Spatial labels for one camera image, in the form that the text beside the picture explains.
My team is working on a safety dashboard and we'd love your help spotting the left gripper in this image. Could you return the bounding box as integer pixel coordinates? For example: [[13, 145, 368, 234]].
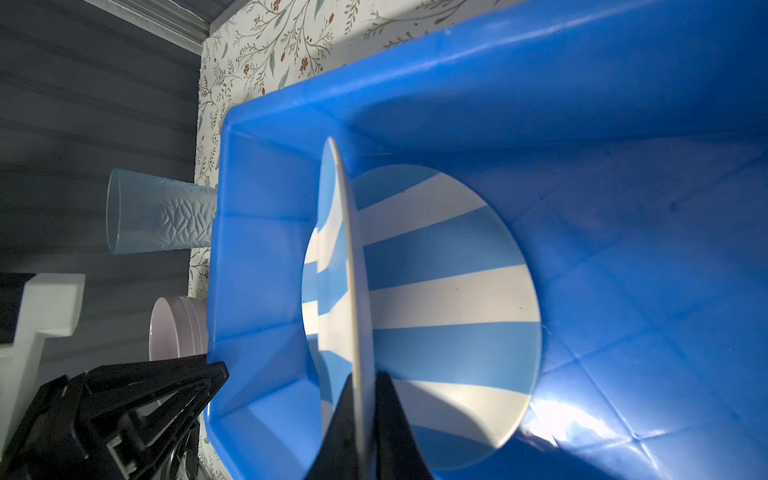
[[1, 354, 229, 479]]

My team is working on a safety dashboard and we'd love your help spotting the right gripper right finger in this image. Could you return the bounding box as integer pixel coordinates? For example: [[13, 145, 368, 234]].
[[375, 371, 433, 480]]

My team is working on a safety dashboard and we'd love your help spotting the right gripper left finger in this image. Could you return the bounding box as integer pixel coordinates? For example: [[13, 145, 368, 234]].
[[305, 375, 360, 480]]

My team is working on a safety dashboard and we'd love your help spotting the blue white striped plate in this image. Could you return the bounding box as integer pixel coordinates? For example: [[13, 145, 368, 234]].
[[352, 165, 542, 471]]

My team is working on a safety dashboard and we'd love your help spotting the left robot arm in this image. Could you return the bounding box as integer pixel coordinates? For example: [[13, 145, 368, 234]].
[[1, 273, 229, 479]]

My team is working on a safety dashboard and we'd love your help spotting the blue plastic bin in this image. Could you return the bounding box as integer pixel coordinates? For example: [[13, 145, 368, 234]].
[[206, 1, 767, 479]]

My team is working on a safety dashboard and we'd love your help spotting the purple bowl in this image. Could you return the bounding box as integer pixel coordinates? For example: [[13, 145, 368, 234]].
[[148, 296, 209, 361]]

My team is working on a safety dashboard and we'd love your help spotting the clear blue plastic cup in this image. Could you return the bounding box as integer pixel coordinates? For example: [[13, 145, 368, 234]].
[[106, 169, 217, 255]]

